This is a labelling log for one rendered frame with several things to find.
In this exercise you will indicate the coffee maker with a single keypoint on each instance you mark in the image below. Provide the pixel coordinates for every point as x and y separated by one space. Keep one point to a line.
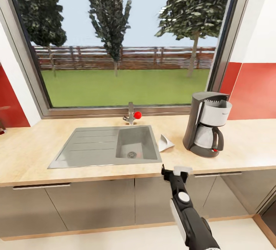
209 110

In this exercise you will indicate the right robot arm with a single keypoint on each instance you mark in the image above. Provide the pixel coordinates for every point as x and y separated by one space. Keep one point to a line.
194 229

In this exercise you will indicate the paper coffee filter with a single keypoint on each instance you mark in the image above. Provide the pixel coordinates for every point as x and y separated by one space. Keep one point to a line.
164 143

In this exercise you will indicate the countertop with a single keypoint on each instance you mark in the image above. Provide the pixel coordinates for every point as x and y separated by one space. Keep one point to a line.
26 152
265 127

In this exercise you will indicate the fixed window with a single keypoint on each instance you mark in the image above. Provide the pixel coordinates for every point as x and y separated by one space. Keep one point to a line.
90 58

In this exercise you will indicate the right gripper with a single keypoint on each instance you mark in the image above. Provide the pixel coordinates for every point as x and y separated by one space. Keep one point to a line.
169 176

